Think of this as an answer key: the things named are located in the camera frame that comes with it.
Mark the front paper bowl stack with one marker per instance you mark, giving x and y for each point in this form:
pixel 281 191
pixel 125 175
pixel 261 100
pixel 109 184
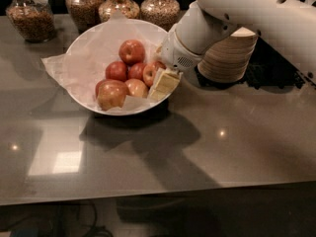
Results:
pixel 226 61

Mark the left glass cereal jar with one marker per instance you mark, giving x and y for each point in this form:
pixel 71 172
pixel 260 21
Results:
pixel 32 19

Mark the front pale apple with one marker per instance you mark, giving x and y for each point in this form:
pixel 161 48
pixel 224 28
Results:
pixel 137 88

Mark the black rubber mat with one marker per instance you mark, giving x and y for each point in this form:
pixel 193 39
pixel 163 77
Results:
pixel 266 68

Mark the white bowl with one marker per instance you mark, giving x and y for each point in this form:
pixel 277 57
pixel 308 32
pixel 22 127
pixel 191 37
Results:
pixel 85 43

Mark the front large yellow-red apple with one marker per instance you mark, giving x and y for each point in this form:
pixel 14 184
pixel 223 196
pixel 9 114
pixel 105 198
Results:
pixel 111 94

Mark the white paper liner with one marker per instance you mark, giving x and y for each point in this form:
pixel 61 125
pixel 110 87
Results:
pixel 75 69

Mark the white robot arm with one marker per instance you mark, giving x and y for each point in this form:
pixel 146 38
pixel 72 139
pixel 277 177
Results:
pixel 288 26

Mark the middle small red apple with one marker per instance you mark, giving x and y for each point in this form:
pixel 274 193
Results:
pixel 136 71

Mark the glass cereal jar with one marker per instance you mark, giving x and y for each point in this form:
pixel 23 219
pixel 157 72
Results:
pixel 163 13
pixel 127 7
pixel 32 19
pixel 84 13

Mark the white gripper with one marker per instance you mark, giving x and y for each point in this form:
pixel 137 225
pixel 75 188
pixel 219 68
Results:
pixel 177 53

